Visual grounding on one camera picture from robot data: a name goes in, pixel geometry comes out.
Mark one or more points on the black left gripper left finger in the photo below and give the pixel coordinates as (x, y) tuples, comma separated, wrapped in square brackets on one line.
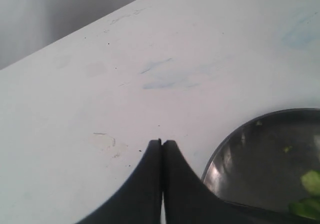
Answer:
[(139, 199)]

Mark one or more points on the green chili pepper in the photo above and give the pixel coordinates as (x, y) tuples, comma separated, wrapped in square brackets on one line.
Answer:
[(306, 207)]

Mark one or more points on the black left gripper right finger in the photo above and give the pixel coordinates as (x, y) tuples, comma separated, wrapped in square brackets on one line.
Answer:
[(188, 200)]

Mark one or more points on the white backdrop curtain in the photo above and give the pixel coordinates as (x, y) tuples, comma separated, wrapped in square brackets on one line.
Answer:
[(28, 25)]

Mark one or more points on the round steel plate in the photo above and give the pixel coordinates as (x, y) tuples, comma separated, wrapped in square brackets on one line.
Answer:
[(261, 163)]

